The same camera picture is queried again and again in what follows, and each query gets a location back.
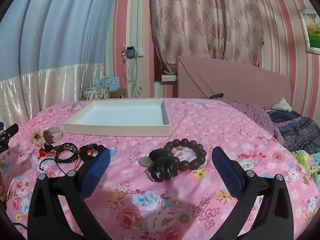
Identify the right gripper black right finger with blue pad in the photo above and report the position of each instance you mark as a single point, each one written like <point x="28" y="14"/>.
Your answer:
<point x="274" y="219"/>

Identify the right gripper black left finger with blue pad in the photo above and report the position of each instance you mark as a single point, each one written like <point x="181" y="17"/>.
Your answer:
<point x="46" y="218"/>

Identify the red orange charm pendant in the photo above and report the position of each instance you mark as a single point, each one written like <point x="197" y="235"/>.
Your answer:
<point x="46" y="151"/>

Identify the black fluffy scrunchie with charms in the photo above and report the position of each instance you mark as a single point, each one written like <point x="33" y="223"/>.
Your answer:
<point x="87" y="152"/>

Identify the black hair claw clip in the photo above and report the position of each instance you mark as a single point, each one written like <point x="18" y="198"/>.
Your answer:
<point x="164" y="165"/>

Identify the person's left hand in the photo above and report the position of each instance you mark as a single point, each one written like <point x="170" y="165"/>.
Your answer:
<point x="3" y="193"/>

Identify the green patterned fabric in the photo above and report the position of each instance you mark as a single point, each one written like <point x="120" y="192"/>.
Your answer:
<point x="310" y="162"/>

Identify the dark blue patterned quilt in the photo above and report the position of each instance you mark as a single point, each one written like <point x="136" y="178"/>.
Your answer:
<point x="299" y="132"/>

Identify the black white patterned bag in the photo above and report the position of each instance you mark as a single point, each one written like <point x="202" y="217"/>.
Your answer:
<point x="97" y="92"/>

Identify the purple dotted blanket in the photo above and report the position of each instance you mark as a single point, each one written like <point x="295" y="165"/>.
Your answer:
<point x="259" y="116"/>

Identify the blue and cream curtain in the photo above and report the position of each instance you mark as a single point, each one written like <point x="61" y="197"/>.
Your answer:
<point x="50" y="51"/>

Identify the white pillow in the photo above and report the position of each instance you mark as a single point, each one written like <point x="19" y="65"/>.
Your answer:
<point x="283" y="105"/>

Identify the light blue paper bag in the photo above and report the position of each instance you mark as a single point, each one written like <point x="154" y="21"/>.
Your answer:
<point x="112" y="82"/>

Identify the brown cardboard box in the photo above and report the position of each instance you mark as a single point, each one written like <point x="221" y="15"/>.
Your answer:
<point x="121" y="93"/>

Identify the white shallow tray box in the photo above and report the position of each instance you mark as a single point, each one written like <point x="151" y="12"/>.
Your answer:
<point x="121" y="118"/>

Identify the pink headboard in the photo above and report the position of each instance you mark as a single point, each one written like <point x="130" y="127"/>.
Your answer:
<point x="201" y="78"/>

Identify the white power strip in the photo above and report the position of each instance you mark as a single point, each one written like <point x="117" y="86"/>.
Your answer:
<point x="169" y="78"/>

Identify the framed landscape picture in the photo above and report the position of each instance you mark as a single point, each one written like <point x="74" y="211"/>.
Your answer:
<point x="310" y="24"/>

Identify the pink patterned curtain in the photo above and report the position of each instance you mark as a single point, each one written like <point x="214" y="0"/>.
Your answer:
<point x="229" y="30"/>

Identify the wall socket with blue charger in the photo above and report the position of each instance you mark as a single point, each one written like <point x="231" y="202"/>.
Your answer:
<point x="131" y="52"/>

